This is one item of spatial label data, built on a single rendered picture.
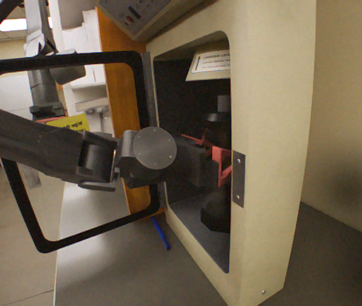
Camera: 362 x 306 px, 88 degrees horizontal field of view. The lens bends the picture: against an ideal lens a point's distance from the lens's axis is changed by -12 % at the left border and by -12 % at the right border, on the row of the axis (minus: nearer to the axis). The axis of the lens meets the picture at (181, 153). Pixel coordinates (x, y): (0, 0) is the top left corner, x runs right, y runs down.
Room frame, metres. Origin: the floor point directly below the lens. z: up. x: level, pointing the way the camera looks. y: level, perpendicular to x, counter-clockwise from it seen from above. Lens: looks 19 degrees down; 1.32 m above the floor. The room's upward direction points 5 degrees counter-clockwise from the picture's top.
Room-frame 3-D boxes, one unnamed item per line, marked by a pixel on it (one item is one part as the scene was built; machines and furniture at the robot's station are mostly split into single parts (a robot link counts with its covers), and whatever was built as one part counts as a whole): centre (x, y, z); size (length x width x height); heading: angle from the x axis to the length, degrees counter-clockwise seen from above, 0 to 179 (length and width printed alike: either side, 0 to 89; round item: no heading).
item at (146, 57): (0.49, 0.06, 1.19); 0.03 x 0.02 x 0.39; 24
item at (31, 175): (0.35, 0.29, 1.18); 0.02 x 0.02 x 0.06; 30
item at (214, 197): (0.39, -0.09, 1.14); 0.11 x 0.11 x 0.21
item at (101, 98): (0.41, 0.20, 1.19); 0.30 x 0.01 x 0.40; 120
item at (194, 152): (0.35, 0.01, 1.18); 0.10 x 0.07 x 0.07; 26
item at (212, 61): (0.38, -0.11, 1.34); 0.18 x 0.18 x 0.05
